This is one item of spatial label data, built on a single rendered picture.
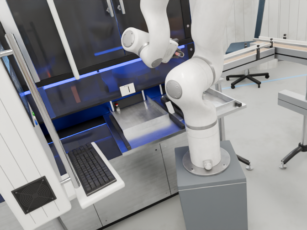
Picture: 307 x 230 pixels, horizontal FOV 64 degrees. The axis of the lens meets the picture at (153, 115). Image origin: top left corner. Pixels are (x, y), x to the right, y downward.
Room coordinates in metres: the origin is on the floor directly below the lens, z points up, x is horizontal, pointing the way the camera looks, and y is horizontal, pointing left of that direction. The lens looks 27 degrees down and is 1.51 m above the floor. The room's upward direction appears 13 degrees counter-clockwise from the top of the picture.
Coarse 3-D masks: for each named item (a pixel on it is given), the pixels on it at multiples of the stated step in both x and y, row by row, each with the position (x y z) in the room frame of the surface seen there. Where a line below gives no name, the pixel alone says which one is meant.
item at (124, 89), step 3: (129, 84) 1.38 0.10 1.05; (132, 84) 1.39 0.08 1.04; (120, 87) 1.37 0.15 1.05; (123, 87) 1.37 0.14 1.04; (126, 87) 1.37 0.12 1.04; (129, 87) 1.38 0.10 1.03; (132, 87) 1.39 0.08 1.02; (123, 90) 1.37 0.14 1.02; (126, 90) 1.37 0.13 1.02; (132, 90) 1.38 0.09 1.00; (123, 93) 1.37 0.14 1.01; (126, 93) 1.37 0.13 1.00; (129, 93) 1.38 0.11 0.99
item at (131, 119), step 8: (136, 104) 1.46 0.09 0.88; (144, 104) 1.43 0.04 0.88; (152, 104) 1.40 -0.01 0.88; (112, 112) 1.41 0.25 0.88; (120, 112) 1.38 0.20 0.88; (128, 112) 1.36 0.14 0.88; (136, 112) 1.33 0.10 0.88; (144, 112) 1.31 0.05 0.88; (152, 112) 1.29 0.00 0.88; (160, 112) 1.26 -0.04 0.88; (120, 120) 1.27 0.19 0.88; (128, 120) 1.25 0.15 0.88; (136, 120) 1.23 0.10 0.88; (144, 120) 1.21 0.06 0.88; (152, 120) 1.14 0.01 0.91; (160, 120) 1.15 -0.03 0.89; (120, 128) 1.16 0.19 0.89; (128, 128) 1.10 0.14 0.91; (136, 128) 1.11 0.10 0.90; (144, 128) 1.12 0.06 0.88
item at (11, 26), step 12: (0, 0) 1.25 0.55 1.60; (0, 12) 1.25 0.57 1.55; (12, 24) 1.26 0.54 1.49; (120, 36) 2.39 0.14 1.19; (24, 48) 1.26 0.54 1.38; (120, 60) 1.38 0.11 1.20; (36, 72) 1.26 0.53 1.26; (72, 72) 1.30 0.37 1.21; (84, 72) 1.32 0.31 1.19; (36, 84) 1.25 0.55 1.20; (48, 84) 1.27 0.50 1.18; (156, 84) 1.43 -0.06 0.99; (120, 96) 1.36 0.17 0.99; (84, 108) 1.30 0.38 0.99
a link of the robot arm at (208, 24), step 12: (204, 0) 0.69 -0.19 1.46; (216, 0) 0.67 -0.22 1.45; (228, 0) 0.67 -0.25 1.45; (204, 12) 0.69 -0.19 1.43; (216, 12) 0.67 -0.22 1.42; (228, 12) 0.69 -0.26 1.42; (192, 24) 0.73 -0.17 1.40; (204, 24) 0.69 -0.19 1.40; (216, 24) 0.68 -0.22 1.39; (192, 36) 0.74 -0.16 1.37; (204, 36) 0.70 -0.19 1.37; (216, 36) 0.70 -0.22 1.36; (204, 48) 0.75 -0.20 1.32; (216, 48) 0.73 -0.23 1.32; (204, 60) 0.78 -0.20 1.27; (216, 60) 0.77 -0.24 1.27; (216, 72) 0.77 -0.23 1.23
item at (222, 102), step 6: (210, 90) 1.37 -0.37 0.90; (204, 96) 1.34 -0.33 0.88; (210, 96) 1.33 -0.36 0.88; (216, 96) 1.31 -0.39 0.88; (222, 96) 1.25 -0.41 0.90; (216, 102) 1.23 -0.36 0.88; (222, 102) 1.22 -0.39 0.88; (228, 102) 1.14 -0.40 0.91; (234, 102) 1.15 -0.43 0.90; (216, 108) 1.12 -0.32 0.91; (222, 108) 1.13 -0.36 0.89; (228, 108) 1.14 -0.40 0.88
